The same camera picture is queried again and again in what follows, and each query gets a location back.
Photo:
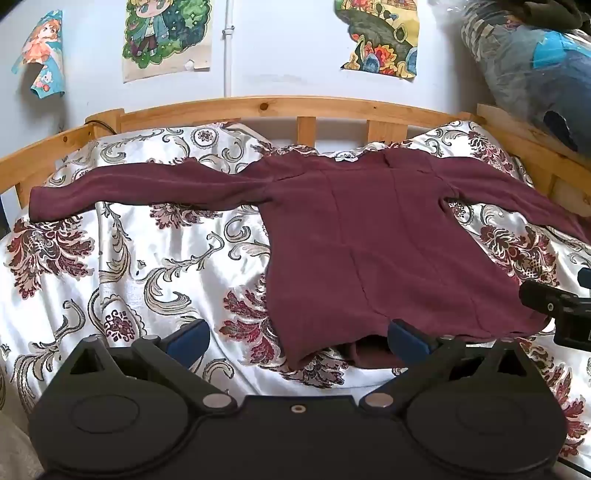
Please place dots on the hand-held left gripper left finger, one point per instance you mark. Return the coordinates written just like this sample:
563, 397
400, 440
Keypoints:
190, 340

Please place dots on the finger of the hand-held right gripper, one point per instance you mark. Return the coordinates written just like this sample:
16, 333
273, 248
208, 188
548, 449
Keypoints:
585, 278
540, 295

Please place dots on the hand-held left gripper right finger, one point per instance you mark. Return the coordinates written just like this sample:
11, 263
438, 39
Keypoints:
407, 342

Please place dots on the maroon long-sleeve sweater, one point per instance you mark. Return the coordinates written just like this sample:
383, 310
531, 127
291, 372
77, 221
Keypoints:
346, 230

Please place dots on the bagged pile of clothes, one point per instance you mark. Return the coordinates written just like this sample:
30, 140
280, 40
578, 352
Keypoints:
531, 69

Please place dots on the white floral bedspread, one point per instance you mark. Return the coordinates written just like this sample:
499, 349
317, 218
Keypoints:
138, 258

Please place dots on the wooden bed frame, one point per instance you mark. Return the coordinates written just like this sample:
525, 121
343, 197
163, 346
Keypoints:
277, 105

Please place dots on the white wall pipe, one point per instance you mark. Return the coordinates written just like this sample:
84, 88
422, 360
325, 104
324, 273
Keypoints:
227, 46

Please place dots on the colourful mushroom wall poster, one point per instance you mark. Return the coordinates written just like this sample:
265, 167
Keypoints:
383, 37

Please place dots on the green figure wall poster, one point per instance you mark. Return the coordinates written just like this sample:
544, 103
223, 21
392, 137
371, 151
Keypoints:
161, 37

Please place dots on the orange-haired figure wall poster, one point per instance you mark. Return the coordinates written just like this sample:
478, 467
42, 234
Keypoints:
44, 50

